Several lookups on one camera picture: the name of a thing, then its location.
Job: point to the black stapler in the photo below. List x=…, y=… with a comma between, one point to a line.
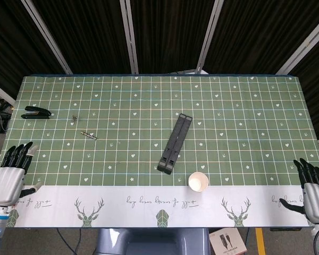
x=37, y=112

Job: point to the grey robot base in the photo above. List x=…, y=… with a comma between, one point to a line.
x=154, y=241

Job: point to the green grid tablecloth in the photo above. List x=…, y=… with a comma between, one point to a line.
x=159, y=101

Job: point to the white object behind table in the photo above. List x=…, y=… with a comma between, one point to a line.
x=191, y=71

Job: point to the white partition frame post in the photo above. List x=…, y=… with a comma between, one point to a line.
x=208, y=37
x=1, y=91
x=303, y=47
x=130, y=40
x=49, y=37

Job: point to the black folded laptop stand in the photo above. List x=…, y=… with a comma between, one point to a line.
x=175, y=143

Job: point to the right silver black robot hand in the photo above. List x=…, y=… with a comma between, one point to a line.
x=317, y=202

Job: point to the white paper cup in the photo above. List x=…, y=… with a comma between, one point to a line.
x=198, y=182

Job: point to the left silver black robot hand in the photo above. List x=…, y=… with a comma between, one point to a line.
x=8, y=183

